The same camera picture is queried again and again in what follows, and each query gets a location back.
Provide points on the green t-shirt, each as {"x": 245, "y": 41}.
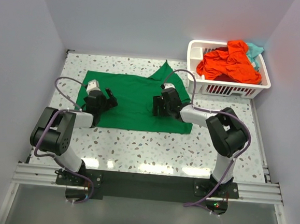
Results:
{"x": 134, "y": 95}

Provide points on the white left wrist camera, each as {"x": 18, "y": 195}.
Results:
{"x": 93, "y": 85}

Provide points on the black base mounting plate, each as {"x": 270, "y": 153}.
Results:
{"x": 88, "y": 190}

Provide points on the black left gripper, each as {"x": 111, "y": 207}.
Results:
{"x": 110, "y": 102}

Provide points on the orange t-shirt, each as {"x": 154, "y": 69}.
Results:
{"x": 239, "y": 66}

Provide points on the white plastic basket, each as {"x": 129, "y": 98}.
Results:
{"x": 198, "y": 84}

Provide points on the teal t-shirt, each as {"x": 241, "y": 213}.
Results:
{"x": 253, "y": 52}

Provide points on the aluminium frame rail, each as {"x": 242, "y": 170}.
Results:
{"x": 265, "y": 193}

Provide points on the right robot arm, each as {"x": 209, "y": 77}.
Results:
{"x": 229, "y": 135}

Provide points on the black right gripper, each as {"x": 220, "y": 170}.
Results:
{"x": 157, "y": 101}

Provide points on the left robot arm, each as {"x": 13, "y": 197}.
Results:
{"x": 53, "y": 132}

